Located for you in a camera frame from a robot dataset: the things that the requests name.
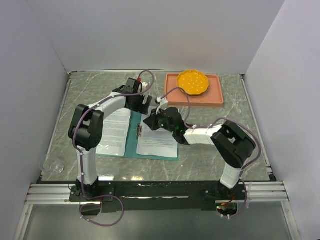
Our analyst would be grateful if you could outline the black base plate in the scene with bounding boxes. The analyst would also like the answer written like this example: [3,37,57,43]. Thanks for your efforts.
[69,181,246,213]

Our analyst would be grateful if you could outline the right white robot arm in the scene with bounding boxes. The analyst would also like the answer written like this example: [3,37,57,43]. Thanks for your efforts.
[143,107,262,200]

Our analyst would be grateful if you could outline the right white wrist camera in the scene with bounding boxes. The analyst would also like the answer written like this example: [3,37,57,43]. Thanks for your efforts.
[155,97,168,115]

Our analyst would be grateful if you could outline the orange dotted plate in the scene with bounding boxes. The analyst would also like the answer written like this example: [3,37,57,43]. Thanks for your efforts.
[176,70,210,96]

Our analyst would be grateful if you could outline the aluminium frame rail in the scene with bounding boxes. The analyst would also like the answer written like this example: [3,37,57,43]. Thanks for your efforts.
[24,181,289,205]

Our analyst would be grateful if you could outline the clear glass cup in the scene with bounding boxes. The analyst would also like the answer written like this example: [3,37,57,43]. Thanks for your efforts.
[38,154,65,174]

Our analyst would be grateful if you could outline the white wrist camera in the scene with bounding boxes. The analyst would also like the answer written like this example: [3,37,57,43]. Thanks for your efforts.
[136,77,149,93]
[155,97,168,115]

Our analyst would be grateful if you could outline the teal file folder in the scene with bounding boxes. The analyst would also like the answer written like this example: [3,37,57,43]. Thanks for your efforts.
[96,107,181,162]

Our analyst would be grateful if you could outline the pink rectangular tray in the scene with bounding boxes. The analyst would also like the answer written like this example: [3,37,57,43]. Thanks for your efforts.
[164,70,224,108]

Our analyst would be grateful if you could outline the silver folder clip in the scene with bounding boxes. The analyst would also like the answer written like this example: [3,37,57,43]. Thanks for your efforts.
[136,124,143,139]

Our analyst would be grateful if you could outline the printed paper sheet top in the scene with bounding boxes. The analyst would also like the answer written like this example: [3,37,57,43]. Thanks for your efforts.
[96,108,131,157]

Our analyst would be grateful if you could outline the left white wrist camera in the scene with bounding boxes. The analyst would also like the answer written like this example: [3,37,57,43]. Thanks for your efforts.
[136,77,149,93]

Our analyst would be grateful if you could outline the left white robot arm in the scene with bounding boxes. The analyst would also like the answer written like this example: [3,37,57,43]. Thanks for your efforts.
[68,77,152,201]

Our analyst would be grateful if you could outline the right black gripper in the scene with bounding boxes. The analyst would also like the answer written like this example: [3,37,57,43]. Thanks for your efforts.
[143,107,176,134]

